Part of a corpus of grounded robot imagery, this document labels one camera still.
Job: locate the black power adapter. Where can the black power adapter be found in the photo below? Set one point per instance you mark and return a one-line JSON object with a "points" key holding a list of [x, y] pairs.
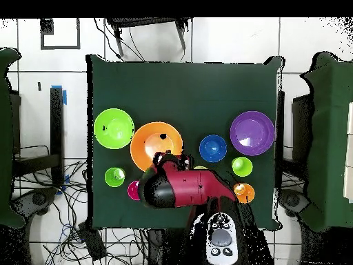
{"points": [[92, 244]]}

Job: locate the blue bowl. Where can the blue bowl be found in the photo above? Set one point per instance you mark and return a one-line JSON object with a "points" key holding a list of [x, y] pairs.
{"points": [[212, 149]]}

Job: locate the light green cup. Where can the light green cup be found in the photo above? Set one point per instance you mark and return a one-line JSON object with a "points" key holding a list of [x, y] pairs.
{"points": [[244, 168]]}

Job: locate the purple bowl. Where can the purple bowl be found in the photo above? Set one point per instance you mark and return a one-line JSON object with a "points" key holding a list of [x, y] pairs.
{"points": [[252, 129]]}

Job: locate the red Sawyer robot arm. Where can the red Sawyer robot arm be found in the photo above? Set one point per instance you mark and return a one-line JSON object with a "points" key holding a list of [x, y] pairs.
{"points": [[198, 187]]}

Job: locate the yellow cup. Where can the yellow cup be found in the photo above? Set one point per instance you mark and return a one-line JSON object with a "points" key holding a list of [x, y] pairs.
{"points": [[200, 167]]}

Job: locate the blue tape strip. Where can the blue tape strip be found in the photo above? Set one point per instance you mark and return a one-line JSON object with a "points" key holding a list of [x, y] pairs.
{"points": [[65, 98]]}

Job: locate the black metal frame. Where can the black metal frame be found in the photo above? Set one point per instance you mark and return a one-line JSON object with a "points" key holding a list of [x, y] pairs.
{"points": [[56, 138], [280, 138]]}

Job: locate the large orange bowl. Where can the large orange bowl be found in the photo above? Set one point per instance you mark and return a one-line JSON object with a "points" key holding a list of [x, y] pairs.
{"points": [[140, 146]]}

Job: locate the green cloth side table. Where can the green cloth side table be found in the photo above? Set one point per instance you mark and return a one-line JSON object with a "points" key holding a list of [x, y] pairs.
{"points": [[5, 138], [325, 138]]}

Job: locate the red cup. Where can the red cup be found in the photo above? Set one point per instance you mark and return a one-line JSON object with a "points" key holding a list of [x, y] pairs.
{"points": [[133, 190]]}

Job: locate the orange cup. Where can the orange cup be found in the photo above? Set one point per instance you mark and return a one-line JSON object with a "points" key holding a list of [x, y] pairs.
{"points": [[246, 194]]}

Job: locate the dark green tablecloth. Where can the dark green tablecloth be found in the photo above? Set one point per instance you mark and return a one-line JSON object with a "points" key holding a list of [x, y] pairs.
{"points": [[165, 91]]}

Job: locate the black chair with legs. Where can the black chair with legs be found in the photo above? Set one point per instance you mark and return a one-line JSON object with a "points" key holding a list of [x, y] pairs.
{"points": [[138, 21]]}

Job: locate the green bowl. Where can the green bowl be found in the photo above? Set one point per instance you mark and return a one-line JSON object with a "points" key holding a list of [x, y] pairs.
{"points": [[110, 138]]}

